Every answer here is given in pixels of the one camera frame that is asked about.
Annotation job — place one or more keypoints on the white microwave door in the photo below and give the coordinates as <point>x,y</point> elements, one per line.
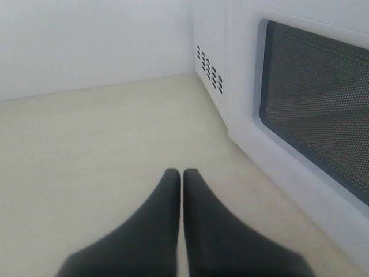
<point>297,95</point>

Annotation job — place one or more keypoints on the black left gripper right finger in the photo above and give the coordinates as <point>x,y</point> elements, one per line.
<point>219,244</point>

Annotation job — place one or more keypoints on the white microwave oven body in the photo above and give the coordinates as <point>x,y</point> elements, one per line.
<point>210,32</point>

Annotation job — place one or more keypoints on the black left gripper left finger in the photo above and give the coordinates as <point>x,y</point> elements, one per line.
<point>145,245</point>

